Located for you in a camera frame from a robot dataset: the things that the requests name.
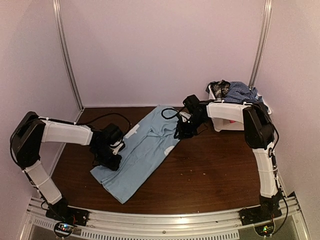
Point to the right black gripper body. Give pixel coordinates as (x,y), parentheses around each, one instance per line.
(190,129)

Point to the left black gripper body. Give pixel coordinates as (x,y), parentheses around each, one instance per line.
(105,159)

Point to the light blue printed t-shirt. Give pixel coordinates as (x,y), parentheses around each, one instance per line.
(147,144)

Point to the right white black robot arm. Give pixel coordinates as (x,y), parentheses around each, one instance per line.
(259,133)

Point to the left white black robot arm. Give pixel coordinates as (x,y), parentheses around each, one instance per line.
(34,130)

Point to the white plastic laundry basket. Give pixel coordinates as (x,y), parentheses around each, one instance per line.
(221,112)

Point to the dark plaid shirt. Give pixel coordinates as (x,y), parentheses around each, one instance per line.
(218,89)

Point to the blue dotted shirt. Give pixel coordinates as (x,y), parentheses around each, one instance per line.
(239,92)

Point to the navy blue garment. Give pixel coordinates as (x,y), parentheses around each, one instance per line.
(265,106)

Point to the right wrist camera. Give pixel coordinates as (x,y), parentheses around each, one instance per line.
(185,116)

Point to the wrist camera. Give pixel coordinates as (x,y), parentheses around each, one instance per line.
(185,116)
(118,146)

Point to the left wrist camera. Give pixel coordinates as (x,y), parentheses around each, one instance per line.
(118,146)

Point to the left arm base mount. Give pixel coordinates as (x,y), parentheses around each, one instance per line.
(67,221)

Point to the front aluminium frame rail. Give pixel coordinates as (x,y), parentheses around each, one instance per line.
(219,225)

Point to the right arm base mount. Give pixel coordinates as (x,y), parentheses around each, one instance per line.
(262,219)

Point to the right aluminium frame post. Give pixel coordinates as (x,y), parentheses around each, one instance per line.
(263,36)

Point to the aluminium frame post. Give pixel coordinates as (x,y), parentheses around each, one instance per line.
(263,36)
(65,53)

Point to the left aluminium frame post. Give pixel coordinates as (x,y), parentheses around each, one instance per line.
(65,53)

